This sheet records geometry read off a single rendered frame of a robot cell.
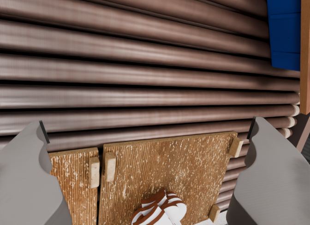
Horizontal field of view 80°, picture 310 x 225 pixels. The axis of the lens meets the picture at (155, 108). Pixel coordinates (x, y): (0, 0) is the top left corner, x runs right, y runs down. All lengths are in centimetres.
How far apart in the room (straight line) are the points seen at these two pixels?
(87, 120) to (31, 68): 13
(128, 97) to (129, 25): 14
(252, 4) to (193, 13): 18
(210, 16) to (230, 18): 6
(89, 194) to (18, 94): 25
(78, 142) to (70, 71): 14
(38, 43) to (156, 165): 36
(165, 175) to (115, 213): 16
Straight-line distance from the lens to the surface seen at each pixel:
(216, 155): 62
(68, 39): 36
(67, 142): 42
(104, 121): 40
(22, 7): 37
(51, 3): 36
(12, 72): 37
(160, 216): 50
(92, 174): 41
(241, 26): 55
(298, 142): 97
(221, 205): 86
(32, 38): 36
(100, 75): 37
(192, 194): 65
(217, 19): 49
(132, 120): 42
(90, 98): 38
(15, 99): 38
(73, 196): 47
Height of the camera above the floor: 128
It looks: 56 degrees down
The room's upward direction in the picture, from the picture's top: 128 degrees clockwise
